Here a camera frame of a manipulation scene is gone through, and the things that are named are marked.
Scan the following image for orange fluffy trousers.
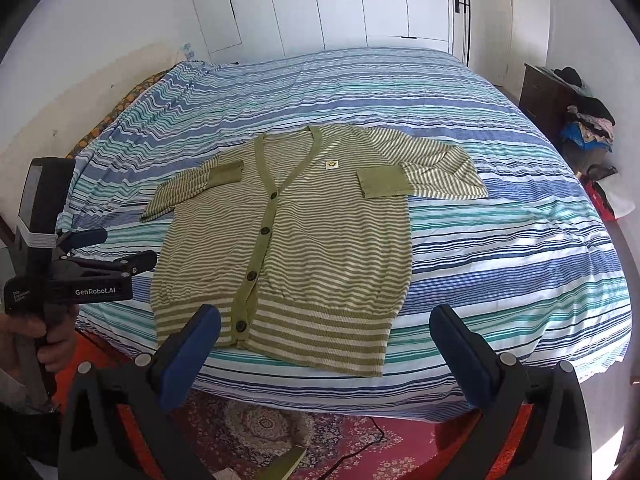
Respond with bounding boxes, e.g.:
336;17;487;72
114;398;536;480

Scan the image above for white wardrobe doors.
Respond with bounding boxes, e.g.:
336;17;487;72
192;0;471;64

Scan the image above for pile of clothes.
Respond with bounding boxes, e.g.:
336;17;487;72
552;65;623;221

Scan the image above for orange floral mattress cover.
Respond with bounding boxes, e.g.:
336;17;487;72
65;70;168;159

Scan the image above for black cable on floor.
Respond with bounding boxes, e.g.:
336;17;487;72
309;416;388;480

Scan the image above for red patterned rug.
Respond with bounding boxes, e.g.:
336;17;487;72
171;390;477;479

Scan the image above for person's left hand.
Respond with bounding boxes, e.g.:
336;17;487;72
1;306;79;382

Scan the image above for dark wooden side table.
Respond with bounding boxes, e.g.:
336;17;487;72
518;64;576;151

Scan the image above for olive green slipper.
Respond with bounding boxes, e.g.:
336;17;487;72
256;445;307;480

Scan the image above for green striped knit cardigan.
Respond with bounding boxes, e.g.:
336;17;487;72
142;125;488;377

